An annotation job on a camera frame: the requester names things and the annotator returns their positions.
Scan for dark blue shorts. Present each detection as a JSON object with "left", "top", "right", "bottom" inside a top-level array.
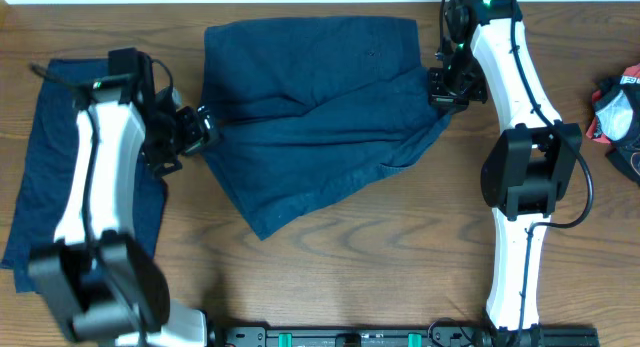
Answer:
[{"left": 201, "top": 16, "right": 450, "bottom": 239}]

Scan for dark navy garment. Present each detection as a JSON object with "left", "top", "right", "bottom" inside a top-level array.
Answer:
[{"left": 1, "top": 82, "right": 167, "bottom": 293}]

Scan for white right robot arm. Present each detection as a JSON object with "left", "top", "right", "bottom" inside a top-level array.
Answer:
[{"left": 429, "top": 0, "right": 590, "bottom": 333}]

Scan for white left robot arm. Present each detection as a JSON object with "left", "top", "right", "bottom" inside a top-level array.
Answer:
[{"left": 28, "top": 48, "right": 220, "bottom": 346}]

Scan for red black clothes pile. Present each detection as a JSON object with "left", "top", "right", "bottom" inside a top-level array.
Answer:
[{"left": 586, "top": 64, "right": 639, "bottom": 184}]

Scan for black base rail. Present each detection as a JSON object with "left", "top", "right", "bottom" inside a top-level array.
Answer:
[{"left": 208, "top": 323, "right": 600, "bottom": 347}]

